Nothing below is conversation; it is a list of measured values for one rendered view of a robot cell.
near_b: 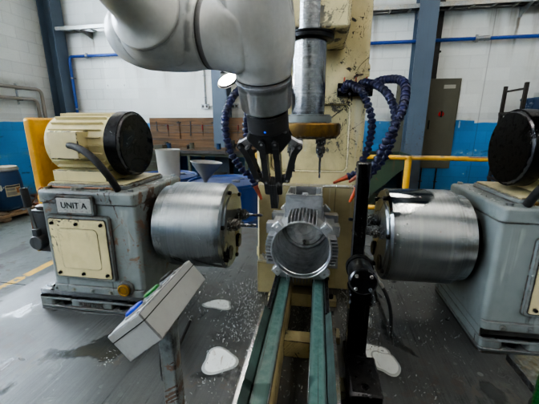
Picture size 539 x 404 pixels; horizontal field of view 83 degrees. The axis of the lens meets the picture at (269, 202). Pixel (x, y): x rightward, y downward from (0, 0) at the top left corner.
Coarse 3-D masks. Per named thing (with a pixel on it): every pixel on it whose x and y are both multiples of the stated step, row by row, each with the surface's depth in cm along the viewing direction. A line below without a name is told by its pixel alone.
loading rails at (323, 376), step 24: (288, 288) 80; (312, 288) 80; (264, 312) 67; (288, 312) 82; (312, 312) 70; (264, 336) 62; (288, 336) 73; (312, 336) 62; (336, 336) 76; (264, 360) 56; (312, 360) 56; (336, 360) 54; (240, 384) 49; (264, 384) 51; (312, 384) 51; (336, 384) 49
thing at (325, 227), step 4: (284, 204) 95; (324, 204) 95; (284, 208) 96; (324, 208) 93; (328, 208) 93; (280, 220) 80; (276, 224) 78; (280, 224) 78; (324, 224) 76; (328, 224) 77; (276, 228) 79; (280, 228) 78; (324, 228) 77; (328, 228) 76; (332, 228) 77; (328, 232) 77; (272, 268) 82; (276, 268) 81; (276, 272) 82; (280, 272) 82; (324, 272) 79; (328, 272) 80; (320, 276) 80; (324, 276) 80; (328, 276) 80
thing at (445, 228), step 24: (384, 192) 82; (408, 192) 78; (432, 192) 78; (384, 216) 79; (408, 216) 73; (432, 216) 72; (456, 216) 72; (384, 240) 78; (408, 240) 72; (432, 240) 71; (456, 240) 70; (384, 264) 78; (408, 264) 74; (432, 264) 73; (456, 264) 72
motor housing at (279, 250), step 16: (288, 224) 78; (320, 224) 79; (272, 240) 80; (336, 240) 78; (272, 256) 81; (288, 256) 91; (304, 256) 94; (320, 256) 89; (336, 256) 78; (288, 272) 82; (304, 272) 83; (320, 272) 80
